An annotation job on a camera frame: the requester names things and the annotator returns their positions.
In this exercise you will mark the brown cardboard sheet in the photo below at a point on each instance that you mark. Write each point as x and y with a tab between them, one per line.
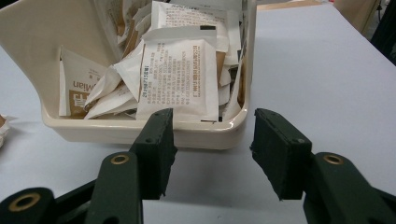
289	4

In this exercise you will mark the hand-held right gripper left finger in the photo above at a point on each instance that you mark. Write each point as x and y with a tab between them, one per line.
155	155

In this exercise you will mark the pile of white packets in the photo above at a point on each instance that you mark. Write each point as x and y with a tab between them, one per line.
190	18

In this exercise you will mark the crumpled white sachet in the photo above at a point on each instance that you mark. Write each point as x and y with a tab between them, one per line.
2	130

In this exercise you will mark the beige plastic bin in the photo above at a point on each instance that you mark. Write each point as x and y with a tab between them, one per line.
31	37

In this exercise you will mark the white brown-print sachet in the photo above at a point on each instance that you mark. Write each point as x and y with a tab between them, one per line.
180	77

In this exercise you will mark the tan cardboard box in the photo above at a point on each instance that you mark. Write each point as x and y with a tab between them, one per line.
358	12

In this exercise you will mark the dark metal stand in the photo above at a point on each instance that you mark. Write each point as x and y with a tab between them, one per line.
387	34

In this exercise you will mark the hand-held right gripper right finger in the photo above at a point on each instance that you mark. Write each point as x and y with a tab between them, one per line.
280	155

